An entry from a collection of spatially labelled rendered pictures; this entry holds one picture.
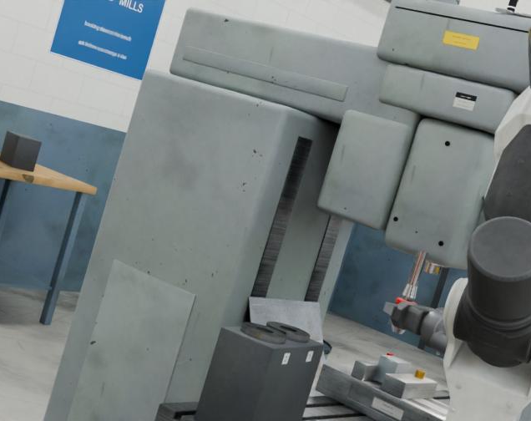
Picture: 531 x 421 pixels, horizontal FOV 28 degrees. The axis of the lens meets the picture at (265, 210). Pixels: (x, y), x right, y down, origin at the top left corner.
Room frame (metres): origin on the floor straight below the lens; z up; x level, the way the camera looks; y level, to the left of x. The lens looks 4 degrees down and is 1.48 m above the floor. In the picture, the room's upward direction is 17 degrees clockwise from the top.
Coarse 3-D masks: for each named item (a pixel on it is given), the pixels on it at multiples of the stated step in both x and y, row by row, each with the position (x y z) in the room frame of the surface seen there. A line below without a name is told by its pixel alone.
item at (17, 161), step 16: (16, 144) 5.95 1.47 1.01; (32, 144) 5.98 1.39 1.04; (0, 160) 6.09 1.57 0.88; (16, 160) 5.94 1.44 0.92; (32, 160) 6.00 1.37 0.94; (0, 176) 5.66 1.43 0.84; (16, 176) 5.75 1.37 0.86; (32, 176) 5.83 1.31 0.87; (48, 176) 6.03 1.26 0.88; (64, 176) 6.31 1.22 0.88; (80, 192) 6.20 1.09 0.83; (0, 208) 6.59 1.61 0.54; (80, 208) 6.21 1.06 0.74; (0, 224) 6.59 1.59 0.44; (64, 240) 6.21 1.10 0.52; (64, 256) 6.20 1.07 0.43; (0, 272) 6.18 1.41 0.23; (16, 272) 6.32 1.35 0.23; (64, 272) 6.23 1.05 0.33; (32, 288) 6.09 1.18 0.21; (48, 288) 6.19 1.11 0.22; (48, 304) 6.20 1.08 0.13; (48, 320) 6.21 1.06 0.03
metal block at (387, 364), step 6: (384, 360) 2.44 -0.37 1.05; (390, 360) 2.43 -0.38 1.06; (396, 360) 2.44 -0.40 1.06; (402, 360) 2.46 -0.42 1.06; (378, 366) 2.44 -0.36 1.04; (384, 366) 2.43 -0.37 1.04; (390, 366) 2.43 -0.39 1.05; (396, 366) 2.42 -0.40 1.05; (402, 366) 2.43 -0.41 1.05; (408, 366) 2.46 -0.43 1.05; (378, 372) 2.44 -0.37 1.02; (384, 372) 2.43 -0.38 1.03; (390, 372) 2.42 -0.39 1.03; (396, 372) 2.42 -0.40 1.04; (402, 372) 2.44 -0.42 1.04; (378, 378) 2.44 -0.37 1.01
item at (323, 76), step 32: (192, 32) 2.88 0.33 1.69; (224, 32) 2.82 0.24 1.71; (256, 32) 2.76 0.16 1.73; (288, 32) 2.70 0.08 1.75; (192, 64) 2.86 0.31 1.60; (224, 64) 2.80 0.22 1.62; (256, 64) 2.73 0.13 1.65; (288, 64) 2.68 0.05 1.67; (320, 64) 2.62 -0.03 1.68; (352, 64) 2.57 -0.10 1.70; (384, 64) 2.51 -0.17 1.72; (256, 96) 2.73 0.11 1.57; (288, 96) 2.66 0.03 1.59; (320, 96) 2.61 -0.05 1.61; (352, 96) 2.55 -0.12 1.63; (416, 128) 2.47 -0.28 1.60
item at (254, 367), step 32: (224, 352) 1.93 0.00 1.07; (256, 352) 1.90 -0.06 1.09; (288, 352) 1.94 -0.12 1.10; (320, 352) 2.06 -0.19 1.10; (224, 384) 1.92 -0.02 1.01; (256, 384) 1.89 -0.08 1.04; (288, 384) 1.98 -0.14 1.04; (224, 416) 1.91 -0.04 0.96; (256, 416) 1.90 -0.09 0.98; (288, 416) 2.02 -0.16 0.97
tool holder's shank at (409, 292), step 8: (416, 256) 2.24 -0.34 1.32; (424, 256) 2.23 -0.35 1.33; (416, 264) 2.23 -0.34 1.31; (424, 264) 2.24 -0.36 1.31; (416, 272) 2.23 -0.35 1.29; (408, 280) 2.24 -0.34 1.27; (416, 280) 2.23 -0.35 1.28; (408, 288) 2.23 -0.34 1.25; (416, 288) 2.24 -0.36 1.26; (408, 296) 2.23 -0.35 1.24
